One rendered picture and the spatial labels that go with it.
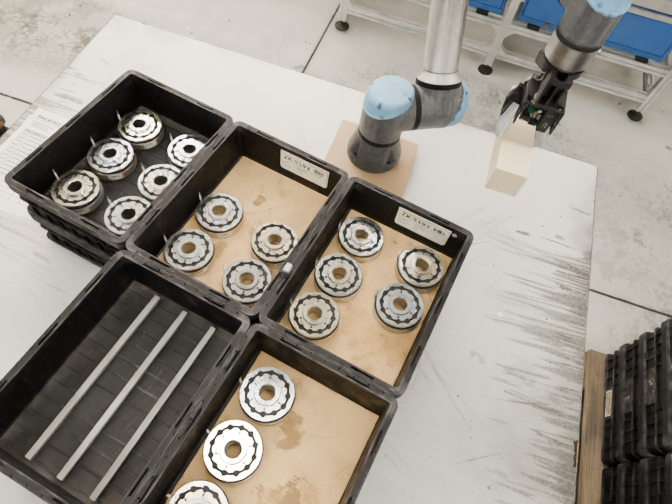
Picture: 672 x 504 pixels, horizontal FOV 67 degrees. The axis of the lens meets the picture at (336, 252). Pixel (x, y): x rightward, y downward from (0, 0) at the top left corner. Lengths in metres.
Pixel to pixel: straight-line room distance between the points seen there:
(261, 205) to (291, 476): 0.58
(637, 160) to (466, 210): 1.67
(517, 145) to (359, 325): 0.47
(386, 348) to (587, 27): 0.66
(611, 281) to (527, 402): 1.29
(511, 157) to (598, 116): 2.09
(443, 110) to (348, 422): 0.78
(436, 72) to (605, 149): 1.75
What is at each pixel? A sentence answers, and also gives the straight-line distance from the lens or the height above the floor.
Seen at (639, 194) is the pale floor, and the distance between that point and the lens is 2.85.
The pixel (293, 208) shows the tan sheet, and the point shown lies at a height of 0.83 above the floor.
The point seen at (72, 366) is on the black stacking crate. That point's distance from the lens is 1.09.
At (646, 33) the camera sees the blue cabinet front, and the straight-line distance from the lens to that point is 2.94.
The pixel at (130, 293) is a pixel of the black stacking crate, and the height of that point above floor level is 0.83.
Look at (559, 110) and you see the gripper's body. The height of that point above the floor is 1.22.
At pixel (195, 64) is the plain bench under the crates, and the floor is 0.70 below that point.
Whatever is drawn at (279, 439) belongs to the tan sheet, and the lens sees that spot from 0.99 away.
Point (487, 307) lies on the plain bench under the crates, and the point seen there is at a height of 0.70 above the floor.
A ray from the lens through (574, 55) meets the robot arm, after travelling 0.91.
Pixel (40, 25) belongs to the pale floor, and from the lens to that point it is 3.20.
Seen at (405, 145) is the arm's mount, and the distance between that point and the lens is 1.50.
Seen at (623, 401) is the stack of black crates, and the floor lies 0.27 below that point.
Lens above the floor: 1.81
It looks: 60 degrees down
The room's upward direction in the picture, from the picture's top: 12 degrees clockwise
